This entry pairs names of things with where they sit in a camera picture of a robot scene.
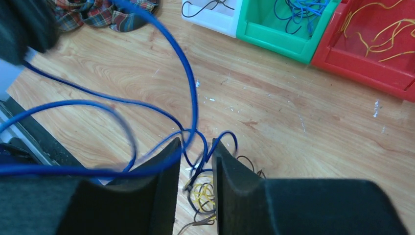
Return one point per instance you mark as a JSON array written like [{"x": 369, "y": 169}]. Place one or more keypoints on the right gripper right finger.
[{"x": 247, "y": 204}]

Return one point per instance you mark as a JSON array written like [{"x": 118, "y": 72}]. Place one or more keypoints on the plaid flannel shirt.
[{"x": 73, "y": 14}]

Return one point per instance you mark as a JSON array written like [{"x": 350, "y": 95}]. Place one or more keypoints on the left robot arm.
[{"x": 26, "y": 24}]

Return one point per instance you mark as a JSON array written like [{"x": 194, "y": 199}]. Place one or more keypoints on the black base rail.
[{"x": 30, "y": 136}]

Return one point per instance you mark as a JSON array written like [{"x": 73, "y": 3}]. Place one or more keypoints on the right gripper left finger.
[{"x": 31, "y": 205}]

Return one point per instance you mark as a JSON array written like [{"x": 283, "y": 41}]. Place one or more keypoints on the green plastic bin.
[{"x": 292, "y": 28}]

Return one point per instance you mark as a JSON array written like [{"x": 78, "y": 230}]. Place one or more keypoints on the white plastic bin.
[{"x": 218, "y": 15}]

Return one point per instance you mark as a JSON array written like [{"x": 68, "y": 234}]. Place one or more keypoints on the red plastic bin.
[{"x": 372, "y": 42}]

